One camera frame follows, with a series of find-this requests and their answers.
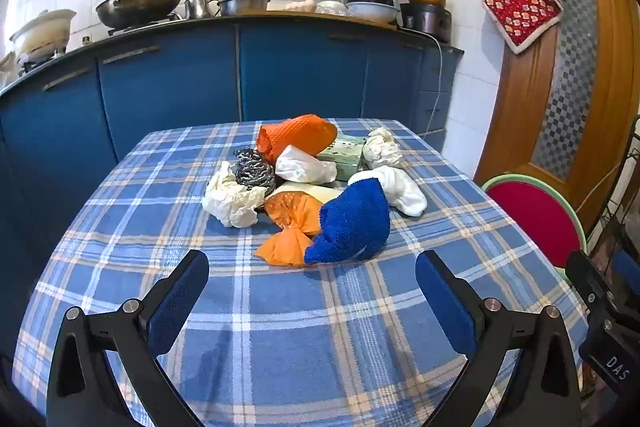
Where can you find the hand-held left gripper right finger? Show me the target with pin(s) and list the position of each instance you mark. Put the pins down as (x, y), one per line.
(445, 302)

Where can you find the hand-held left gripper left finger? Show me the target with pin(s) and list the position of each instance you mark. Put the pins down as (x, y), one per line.
(177, 302)

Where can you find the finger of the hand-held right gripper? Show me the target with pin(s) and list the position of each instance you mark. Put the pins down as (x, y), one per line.
(629, 271)
(587, 274)

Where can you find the red basin with green rim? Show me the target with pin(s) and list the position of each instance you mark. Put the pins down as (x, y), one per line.
(530, 217)

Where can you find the white paper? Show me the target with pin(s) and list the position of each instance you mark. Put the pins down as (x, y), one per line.
(230, 202)

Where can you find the white sock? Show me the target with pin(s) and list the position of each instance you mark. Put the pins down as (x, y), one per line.
(400, 192)

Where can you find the blue terry cloth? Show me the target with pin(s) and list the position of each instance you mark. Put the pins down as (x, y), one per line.
(350, 222)

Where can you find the orange plastic bag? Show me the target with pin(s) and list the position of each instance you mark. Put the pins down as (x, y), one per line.
(287, 227)

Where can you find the steel wool scrubber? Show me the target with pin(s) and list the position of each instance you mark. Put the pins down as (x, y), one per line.
(252, 172)

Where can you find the white tissue ball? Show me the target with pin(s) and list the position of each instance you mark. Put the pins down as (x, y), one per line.
(382, 149)

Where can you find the yellow mesh sponge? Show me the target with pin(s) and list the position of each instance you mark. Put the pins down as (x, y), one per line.
(320, 193)

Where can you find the light green box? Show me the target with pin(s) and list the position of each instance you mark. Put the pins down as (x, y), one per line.
(345, 159)

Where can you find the white plastic wrapper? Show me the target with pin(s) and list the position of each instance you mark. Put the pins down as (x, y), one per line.
(300, 167)

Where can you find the orange waffle cloth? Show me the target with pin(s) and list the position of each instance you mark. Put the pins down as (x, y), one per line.
(295, 134)

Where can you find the blue plaid tablecloth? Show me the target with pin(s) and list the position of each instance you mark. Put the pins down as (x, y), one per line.
(250, 307)

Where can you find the wooden door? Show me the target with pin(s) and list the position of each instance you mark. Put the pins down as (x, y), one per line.
(590, 82)

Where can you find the blue kitchen cabinets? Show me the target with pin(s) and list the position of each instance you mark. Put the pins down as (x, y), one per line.
(175, 92)

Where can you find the black gas stove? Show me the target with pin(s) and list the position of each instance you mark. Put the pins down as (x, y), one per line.
(122, 29)

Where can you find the dark rice cooker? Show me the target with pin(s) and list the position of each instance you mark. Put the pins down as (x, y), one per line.
(427, 24)

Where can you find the large white bowl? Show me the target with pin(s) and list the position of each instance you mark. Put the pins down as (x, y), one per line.
(372, 12)

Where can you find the white clay pot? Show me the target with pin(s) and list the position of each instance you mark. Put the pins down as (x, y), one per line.
(42, 34)

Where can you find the black wok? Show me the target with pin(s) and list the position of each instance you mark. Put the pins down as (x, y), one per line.
(140, 4)

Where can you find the steel basin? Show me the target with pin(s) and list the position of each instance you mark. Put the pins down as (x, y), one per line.
(242, 6)

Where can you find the clear plastic food bag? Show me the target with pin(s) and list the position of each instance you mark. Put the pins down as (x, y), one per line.
(295, 6)

